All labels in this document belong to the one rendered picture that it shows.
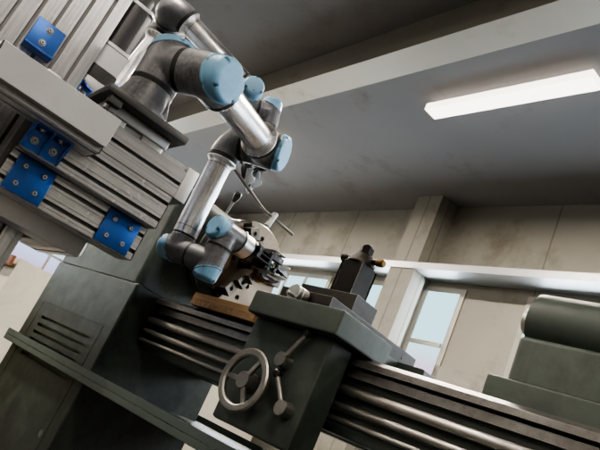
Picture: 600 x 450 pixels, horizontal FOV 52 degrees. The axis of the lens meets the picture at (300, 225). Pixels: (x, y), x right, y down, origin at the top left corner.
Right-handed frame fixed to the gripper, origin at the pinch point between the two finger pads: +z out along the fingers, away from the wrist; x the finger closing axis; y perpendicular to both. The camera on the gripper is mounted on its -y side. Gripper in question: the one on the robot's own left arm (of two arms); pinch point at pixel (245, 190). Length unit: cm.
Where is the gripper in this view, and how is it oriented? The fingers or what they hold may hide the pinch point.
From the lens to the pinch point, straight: 226.0
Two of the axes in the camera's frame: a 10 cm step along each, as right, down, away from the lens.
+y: 7.0, 0.8, -7.1
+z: -2.4, 9.6, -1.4
